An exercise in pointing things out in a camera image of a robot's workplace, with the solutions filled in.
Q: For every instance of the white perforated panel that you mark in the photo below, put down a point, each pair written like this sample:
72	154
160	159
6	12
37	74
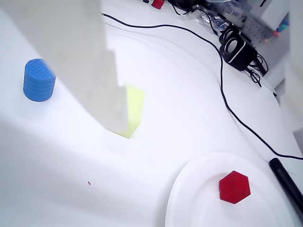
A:
256	33

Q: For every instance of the white box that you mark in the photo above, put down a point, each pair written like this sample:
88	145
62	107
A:
272	11

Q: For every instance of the black stand rod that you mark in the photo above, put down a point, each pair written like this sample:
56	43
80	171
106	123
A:
284	177

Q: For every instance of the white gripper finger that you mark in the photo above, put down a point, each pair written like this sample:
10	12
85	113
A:
71	47

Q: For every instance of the black desktop speaker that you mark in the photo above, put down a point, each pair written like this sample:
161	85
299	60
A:
236	49

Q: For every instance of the pale yellow foam block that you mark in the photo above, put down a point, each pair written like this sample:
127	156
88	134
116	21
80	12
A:
135	106

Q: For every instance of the coloured ball cluster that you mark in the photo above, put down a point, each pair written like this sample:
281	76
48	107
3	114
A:
279	29

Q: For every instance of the white round plate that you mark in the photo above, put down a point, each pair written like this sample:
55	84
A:
194	203

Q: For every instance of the clear plastic bag clutter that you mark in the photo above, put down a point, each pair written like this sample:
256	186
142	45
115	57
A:
213	17

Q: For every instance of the red cube block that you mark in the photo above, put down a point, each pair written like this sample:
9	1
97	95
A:
234	187

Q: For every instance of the blue ribbed cylinder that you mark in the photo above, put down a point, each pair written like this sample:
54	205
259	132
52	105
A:
39	82

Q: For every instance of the small red object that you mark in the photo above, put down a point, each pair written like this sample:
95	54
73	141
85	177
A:
158	3

